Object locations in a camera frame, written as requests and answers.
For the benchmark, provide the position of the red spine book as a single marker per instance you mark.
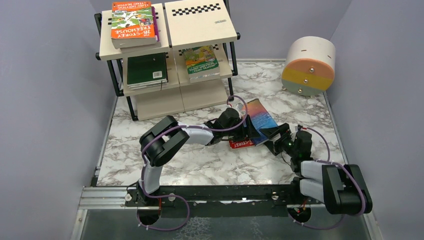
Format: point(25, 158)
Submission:
point(240, 144)

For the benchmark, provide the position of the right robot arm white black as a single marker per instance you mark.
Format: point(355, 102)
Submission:
point(340, 187)

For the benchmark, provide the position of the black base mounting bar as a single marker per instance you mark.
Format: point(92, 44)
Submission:
point(215, 201)

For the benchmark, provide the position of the beige black three-tier shelf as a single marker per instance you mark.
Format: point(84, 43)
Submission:
point(168, 58)

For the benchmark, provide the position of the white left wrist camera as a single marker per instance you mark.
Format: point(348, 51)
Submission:
point(239, 107)

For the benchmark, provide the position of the green 104-storey treehouse book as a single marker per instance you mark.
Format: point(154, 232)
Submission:
point(201, 59)

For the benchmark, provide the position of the purple cartoon cover book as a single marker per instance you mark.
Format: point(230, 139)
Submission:
point(145, 44)

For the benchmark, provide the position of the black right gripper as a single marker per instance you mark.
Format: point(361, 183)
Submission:
point(278, 139)

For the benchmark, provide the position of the round drawer box orange yellow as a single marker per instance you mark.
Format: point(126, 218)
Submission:
point(310, 66)

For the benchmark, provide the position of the orange 78-storey treehouse book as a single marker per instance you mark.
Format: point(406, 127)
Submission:
point(133, 23)

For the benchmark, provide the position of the plain dark green book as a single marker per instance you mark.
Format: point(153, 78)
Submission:
point(147, 71)

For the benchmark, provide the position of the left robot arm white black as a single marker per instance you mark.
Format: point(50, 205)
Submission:
point(163, 141)

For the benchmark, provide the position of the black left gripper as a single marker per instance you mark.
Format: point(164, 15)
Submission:
point(241, 129)

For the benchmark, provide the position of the dark bottom book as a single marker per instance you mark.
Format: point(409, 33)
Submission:
point(261, 119)

